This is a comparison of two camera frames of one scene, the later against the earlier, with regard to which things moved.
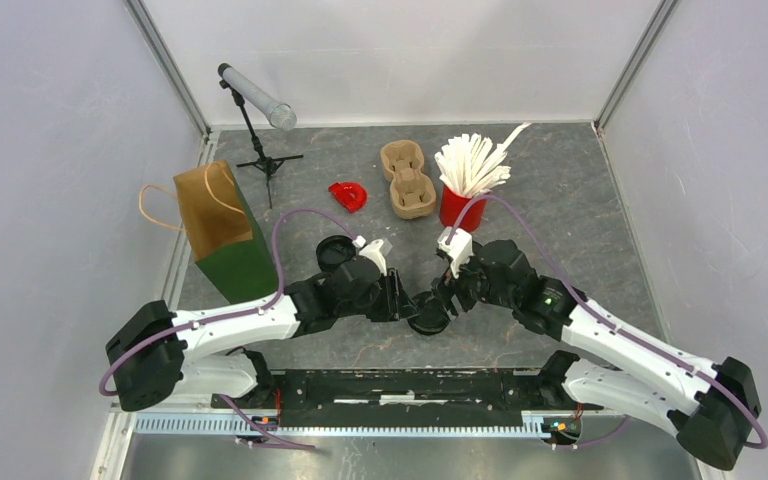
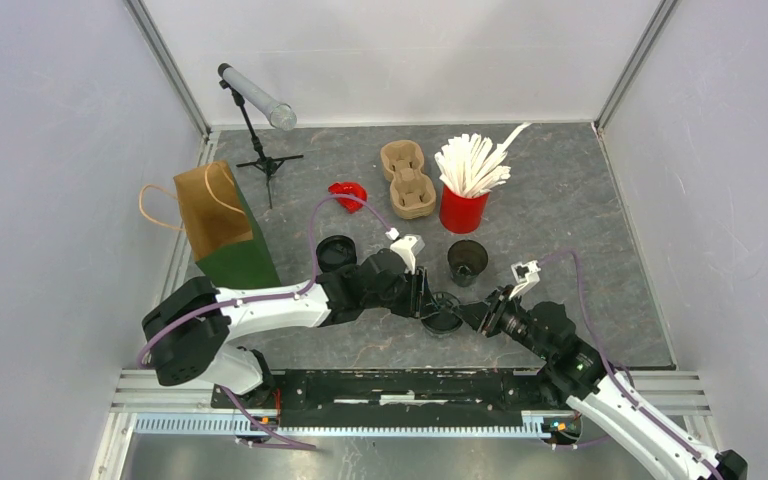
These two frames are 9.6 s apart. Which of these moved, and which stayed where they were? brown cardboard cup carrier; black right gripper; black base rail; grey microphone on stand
Moved: black right gripper
Stayed: grey microphone on stand; black base rail; brown cardboard cup carrier
